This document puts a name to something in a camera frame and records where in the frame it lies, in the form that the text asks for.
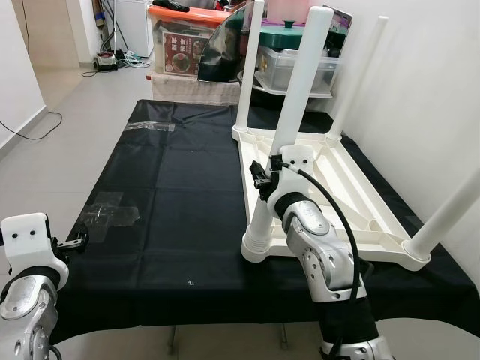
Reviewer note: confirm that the beige cloth covered bench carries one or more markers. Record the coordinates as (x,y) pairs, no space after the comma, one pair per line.
(195,90)

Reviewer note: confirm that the clear plastic storage container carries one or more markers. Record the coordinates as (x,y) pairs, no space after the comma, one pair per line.
(277,71)

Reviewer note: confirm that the black tablecloth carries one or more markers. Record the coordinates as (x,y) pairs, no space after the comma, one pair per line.
(187,225)

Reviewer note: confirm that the crumpled clear plastic wrapper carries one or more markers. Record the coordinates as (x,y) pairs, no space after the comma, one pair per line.
(109,214)

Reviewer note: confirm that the purple black printed box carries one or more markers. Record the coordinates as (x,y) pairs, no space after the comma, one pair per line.
(341,19)

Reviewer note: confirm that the orange lid storage box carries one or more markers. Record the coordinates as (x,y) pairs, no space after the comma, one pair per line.
(184,45)

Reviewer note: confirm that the white plastic table top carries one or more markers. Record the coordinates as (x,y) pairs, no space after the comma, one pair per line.
(352,187)

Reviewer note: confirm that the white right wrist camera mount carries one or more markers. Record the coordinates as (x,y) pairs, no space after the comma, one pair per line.
(296,161)

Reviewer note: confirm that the white fridge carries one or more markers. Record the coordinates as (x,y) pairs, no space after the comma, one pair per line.
(135,22)

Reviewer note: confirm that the dark shiny foil bag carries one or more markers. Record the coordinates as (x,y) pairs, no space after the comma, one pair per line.
(221,52)

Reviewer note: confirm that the black wok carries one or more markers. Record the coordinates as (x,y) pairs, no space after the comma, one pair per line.
(319,101)

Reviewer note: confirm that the green pot lid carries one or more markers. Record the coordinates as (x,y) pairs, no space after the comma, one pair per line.
(281,36)

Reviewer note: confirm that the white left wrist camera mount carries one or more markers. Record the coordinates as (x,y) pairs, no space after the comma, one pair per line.
(22,236)

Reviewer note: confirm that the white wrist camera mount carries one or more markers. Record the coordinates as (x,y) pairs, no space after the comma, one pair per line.
(296,161)
(22,236)

